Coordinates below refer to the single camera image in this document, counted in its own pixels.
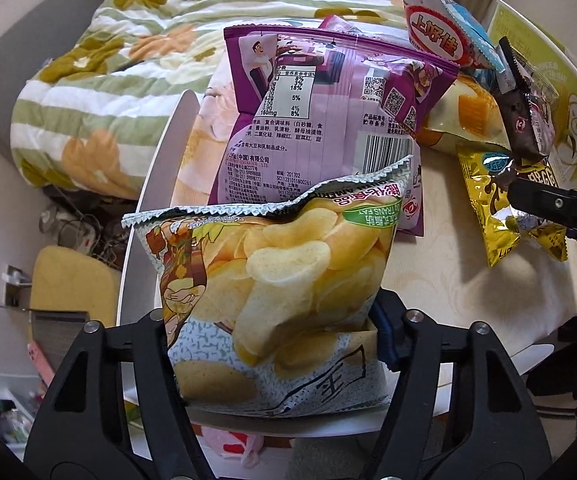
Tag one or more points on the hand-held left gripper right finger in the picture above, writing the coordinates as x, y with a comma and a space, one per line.
384, 332

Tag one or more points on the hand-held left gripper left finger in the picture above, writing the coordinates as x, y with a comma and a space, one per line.
138, 355

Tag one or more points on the gold snack packet brown lettering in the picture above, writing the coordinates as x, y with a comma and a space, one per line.
488, 200

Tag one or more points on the dark brown snack packet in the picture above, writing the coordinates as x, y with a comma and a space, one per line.
523, 115

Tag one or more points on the potato chips bag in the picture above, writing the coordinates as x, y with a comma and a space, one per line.
278, 270

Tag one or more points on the light blue snack bag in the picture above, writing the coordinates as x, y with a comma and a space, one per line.
433, 30

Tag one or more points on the yellow cushion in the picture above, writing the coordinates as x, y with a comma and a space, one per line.
73, 285

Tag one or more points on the orange cream snack bag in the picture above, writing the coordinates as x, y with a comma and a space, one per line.
463, 110

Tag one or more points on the white power strip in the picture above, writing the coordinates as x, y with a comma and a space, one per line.
81, 235

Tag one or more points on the purple snack bag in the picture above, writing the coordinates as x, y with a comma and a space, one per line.
318, 110

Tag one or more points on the green striped floral blanket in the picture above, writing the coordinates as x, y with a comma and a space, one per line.
93, 85

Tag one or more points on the grey upholstered headboard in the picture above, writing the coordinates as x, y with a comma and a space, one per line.
43, 25

